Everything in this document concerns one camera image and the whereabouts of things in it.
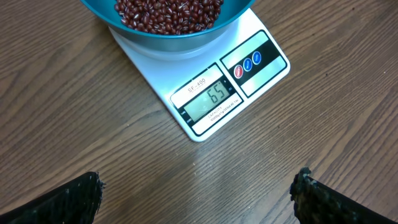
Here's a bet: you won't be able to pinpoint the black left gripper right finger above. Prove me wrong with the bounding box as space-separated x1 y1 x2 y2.
289 167 397 224

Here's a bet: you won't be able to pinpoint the white kitchen scale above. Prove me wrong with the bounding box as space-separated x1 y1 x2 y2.
112 9 290 142

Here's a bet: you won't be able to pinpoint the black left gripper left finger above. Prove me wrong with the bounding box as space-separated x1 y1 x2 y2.
1 172 104 224

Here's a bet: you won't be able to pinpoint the red beans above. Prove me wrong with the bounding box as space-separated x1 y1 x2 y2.
114 0 224 35

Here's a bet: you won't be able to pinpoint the blue bowl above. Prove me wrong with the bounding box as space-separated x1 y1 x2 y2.
81 0 254 52

